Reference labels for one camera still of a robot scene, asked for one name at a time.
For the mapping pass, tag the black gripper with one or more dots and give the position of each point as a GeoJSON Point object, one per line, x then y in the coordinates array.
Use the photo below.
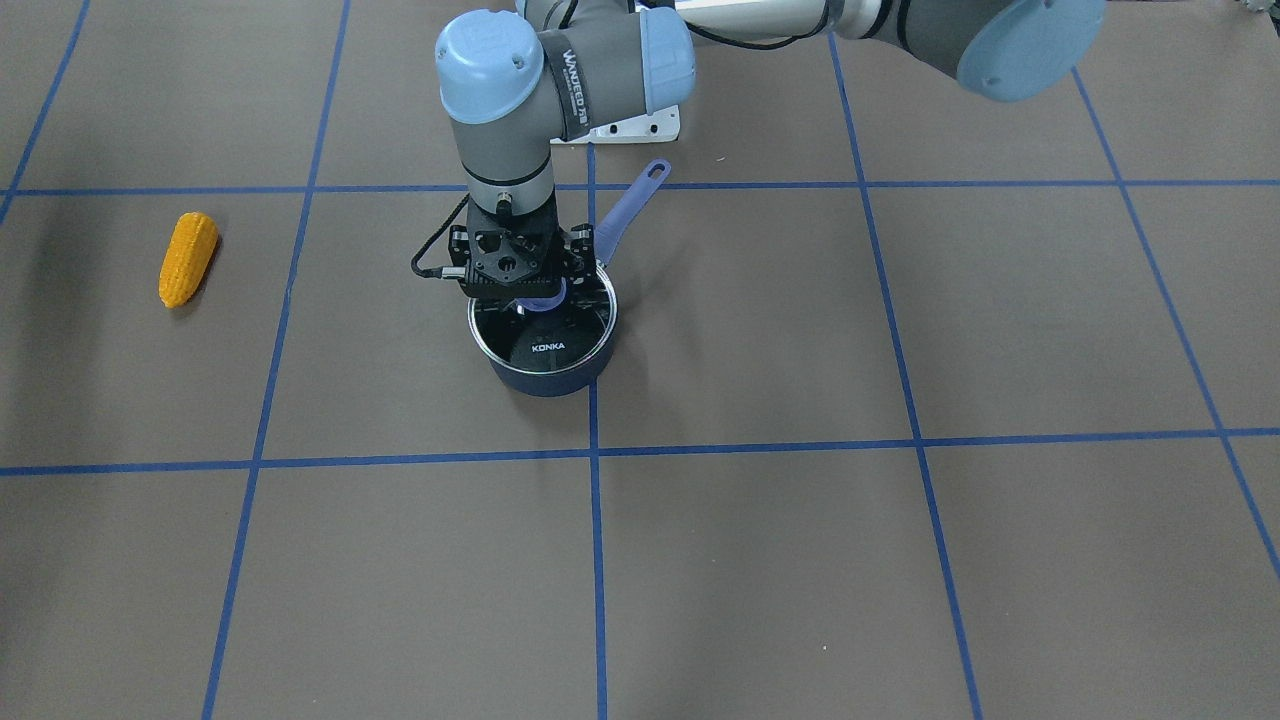
{"type": "Point", "coordinates": [459, 247]}

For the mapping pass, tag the glass pot lid blue knob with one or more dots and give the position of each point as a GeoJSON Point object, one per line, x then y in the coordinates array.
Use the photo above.
{"type": "Point", "coordinates": [580, 330]}

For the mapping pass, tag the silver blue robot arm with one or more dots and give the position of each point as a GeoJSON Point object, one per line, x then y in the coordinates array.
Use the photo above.
{"type": "Point", "coordinates": [514, 81]}

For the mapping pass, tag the yellow corn cob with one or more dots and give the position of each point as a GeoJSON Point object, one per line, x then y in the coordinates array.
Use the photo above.
{"type": "Point", "coordinates": [188, 256]}

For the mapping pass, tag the dark blue saucepan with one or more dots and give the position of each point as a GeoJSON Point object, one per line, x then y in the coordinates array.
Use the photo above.
{"type": "Point", "coordinates": [560, 375]}

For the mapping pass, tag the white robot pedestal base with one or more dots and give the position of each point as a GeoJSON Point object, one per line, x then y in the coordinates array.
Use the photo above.
{"type": "Point", "coordinates": [663, 126]}

